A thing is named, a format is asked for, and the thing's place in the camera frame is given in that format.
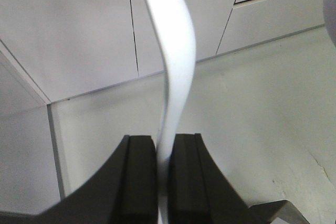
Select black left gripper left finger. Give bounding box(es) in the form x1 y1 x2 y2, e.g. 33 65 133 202
1 135 158 223

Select light blue plastic spoon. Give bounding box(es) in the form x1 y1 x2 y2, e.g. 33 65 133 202
145 0 196 223

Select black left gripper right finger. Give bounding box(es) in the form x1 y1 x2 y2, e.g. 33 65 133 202
167 133 302 224

